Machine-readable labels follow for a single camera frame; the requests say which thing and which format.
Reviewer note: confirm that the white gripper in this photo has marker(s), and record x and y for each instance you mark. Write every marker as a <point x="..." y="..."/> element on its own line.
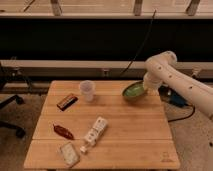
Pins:
<point x="150" y="84"/>

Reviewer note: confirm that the green ceramic bowl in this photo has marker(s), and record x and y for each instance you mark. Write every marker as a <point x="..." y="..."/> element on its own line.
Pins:
<point x="134" y="92"/>

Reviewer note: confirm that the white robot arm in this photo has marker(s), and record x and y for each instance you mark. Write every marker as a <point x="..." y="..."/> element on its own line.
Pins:
<point x="160" y="69"/>

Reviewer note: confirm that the blue black floor object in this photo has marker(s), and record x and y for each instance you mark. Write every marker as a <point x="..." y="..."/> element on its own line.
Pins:
<point x="172" y="97"/>

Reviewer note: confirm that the clear plastic cup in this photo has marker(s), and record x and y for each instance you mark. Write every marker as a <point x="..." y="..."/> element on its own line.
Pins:
<point x="87" y="89"/>

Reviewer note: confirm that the white tube bottle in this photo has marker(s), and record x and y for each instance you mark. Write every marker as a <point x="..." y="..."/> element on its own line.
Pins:
<point x="93" y="135"/>

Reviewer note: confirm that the brown chocolate bar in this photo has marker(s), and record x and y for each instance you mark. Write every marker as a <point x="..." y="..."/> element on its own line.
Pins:
<point x="67" y="101"/>

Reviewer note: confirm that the red snack packet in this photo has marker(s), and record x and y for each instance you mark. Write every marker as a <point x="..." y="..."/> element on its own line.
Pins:
<point x="63" y="132"/>

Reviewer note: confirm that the clear wrapped snack packet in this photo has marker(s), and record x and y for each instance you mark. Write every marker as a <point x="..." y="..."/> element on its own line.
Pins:
<point x="69" y="154"/>

